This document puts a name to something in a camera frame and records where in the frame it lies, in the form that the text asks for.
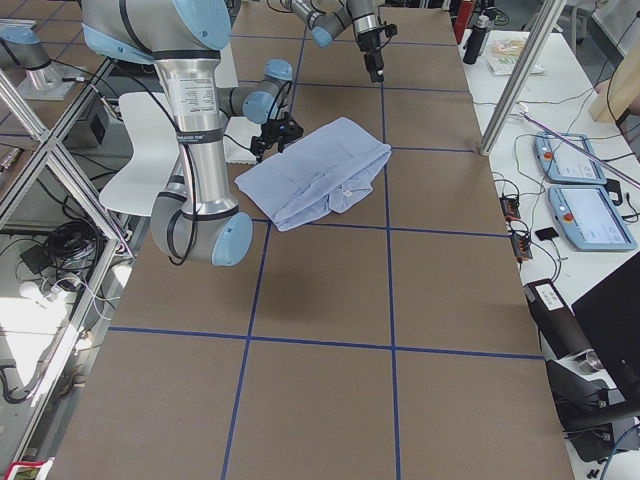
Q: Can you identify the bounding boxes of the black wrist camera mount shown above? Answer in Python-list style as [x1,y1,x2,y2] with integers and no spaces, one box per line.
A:
[380,22,398,40]
[274,118,304,153]

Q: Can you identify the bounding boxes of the lower blue teach pendant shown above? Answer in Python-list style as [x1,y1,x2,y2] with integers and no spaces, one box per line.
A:
[547,185,637,252]

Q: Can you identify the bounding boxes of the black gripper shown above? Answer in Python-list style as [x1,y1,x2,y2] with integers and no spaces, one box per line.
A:
[356,27,384,83]
[250,117,303,163]

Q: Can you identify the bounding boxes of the black water bottle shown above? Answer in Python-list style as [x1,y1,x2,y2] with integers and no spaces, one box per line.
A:
[462,14,490,65]

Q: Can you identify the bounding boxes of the blue teach pendant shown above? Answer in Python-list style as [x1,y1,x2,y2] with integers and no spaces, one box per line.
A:
[534,132,607,186]
[547,185,637,252]

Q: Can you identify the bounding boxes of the upper blue teach pendant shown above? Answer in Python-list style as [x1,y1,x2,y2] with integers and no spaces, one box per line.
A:
[534,132,607,186]

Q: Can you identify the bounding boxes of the white plastic chair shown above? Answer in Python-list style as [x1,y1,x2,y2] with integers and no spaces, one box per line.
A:
[99,92,179,217]

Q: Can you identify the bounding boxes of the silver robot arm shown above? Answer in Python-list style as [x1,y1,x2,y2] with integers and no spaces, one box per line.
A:
[266,0,398,83]
[81,1,294,267]

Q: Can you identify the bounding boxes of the metal reacher grabber tool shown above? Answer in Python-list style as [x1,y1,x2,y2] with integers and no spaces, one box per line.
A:
[517,102,640,189]

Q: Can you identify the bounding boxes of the blue striped button shirt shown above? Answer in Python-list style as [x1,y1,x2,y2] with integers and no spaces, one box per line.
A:
[235,117,392,232]

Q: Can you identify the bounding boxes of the aluminium frame post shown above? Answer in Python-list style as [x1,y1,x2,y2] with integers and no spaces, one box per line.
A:
[478,0,566,156]

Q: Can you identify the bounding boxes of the black cylinder with label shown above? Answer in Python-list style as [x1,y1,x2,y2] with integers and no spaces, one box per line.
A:
[523,279,592,358]

